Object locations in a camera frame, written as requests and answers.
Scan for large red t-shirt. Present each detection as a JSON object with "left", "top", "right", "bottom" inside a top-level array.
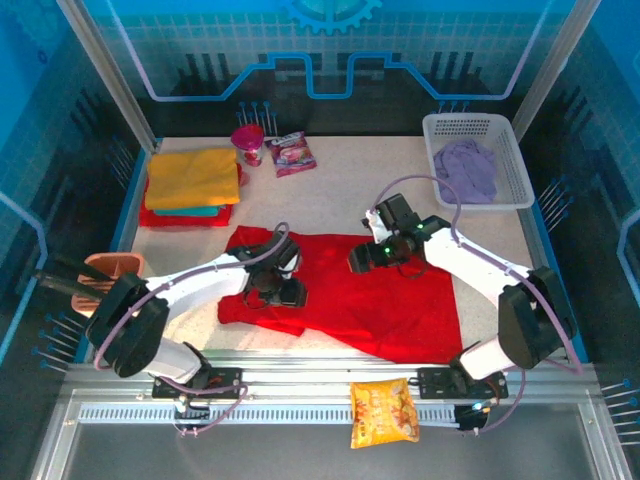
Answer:
[{"left": 217, "top": 224, "right": 464, "bottom": 366}]

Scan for stack of folded cloths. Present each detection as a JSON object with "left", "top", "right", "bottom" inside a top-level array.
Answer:
[{"left": 138, "top": 162, "right": 250, "bottom": 230}]

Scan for folded teal t-shirt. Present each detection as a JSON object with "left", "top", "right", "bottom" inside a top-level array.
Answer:
[{"left": 152, "top": 203, "right": 229, "bottom": 218}]

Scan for crumpled purple t-shirt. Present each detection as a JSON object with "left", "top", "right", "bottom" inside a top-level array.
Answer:
[{"left": 432, "top": 138, "right": 500, "bottom": 205}]

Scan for purple snack packet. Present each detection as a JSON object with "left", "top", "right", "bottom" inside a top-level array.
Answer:
[{"left": 263, "top": 131, "right": 320, "bottom": 180}]

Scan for folded yellow t-shirt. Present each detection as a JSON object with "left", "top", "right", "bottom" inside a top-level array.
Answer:
[{"left": 144, "top": 147, "right": 242, "bottom": 211}]

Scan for pink plastic cup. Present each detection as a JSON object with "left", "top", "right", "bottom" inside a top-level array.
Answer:
[{"left": 230, "top": 124, "right": 265, "bottom": 169}]

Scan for white plastic basket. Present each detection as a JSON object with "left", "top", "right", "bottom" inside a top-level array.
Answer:
[{"left": 422, "top": 113, "right": 535, "bottom": 211}]

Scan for terracotta cream utensil holder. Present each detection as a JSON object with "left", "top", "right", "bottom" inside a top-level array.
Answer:
[{"left": 71, "top": 252, "right": 147, "bottom": 321}]

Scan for black connector module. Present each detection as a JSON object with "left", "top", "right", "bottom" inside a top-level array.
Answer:
[
  {"left": 172, "top": 393, "right": 211, "bottom": 422},
  {"left": 452, "top": 399, "right": 495, "bottom": 434}
]

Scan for yellow chips bag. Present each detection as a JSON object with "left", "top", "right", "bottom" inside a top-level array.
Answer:
[{"left": 348, "top": 378, "right": 421, "bottom": 450}]

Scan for black utensils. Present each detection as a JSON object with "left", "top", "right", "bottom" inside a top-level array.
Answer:
[{"left": 32, "top": 254, "right": 119, "bottom": 304}]

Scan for aluminium frame rail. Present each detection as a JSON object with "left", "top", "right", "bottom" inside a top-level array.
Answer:
[{"left": 29, "top": 348, "right": 631, "bottom": 480}]

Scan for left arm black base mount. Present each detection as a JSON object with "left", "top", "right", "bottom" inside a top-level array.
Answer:
[{"left": 151, "top": 367, "right": 245, "bottom": 401}]

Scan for white slotted cable duct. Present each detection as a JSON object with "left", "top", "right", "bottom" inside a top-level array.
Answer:
[{"left": 79, "top": 403, "right": 461, "bottom": 425}]

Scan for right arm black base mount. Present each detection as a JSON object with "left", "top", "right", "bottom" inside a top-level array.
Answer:
[{"left": 416, "top": 367, "right": 509, "bottom": 401}]

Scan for aluminium frame post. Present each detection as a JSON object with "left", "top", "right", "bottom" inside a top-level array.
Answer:
[
  {"left": 54, "top": 0, "right": 162, "bottom": 151},
  {"left": 509, "top": 0, "right": 601, "bottom": 142}
]

